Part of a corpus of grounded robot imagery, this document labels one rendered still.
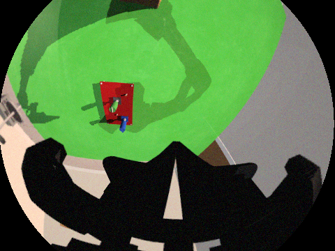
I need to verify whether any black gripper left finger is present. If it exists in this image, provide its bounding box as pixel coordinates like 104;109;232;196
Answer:
103;140;178;218

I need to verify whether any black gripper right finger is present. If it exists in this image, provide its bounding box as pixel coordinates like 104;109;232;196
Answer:
175;142;258;220

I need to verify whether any red circuit board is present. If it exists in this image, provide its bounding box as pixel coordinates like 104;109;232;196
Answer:
100;81;134;133

